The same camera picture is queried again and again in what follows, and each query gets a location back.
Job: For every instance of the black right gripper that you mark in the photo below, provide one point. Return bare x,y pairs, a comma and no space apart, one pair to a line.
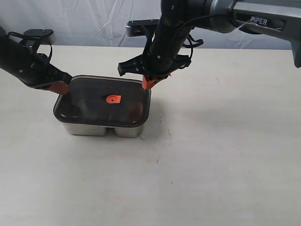
160,55

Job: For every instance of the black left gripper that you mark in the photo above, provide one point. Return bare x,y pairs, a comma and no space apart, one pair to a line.
35,71

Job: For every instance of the lunch box lid orange seal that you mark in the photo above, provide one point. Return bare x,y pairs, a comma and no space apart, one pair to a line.
104,101

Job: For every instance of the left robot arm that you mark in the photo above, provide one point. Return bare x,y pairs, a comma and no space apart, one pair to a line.
8,42

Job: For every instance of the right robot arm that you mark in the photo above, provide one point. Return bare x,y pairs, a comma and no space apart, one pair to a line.
275,18

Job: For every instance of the steel two-compartment lunch box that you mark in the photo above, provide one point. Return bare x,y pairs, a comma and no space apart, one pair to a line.
101,130

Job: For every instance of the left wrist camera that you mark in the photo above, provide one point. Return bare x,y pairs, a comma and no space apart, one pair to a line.
33,38

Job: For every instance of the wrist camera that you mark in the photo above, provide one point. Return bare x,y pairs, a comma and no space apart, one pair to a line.
33,38
137,28

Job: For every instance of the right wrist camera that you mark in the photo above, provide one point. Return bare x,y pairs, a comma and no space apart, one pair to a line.
137,28

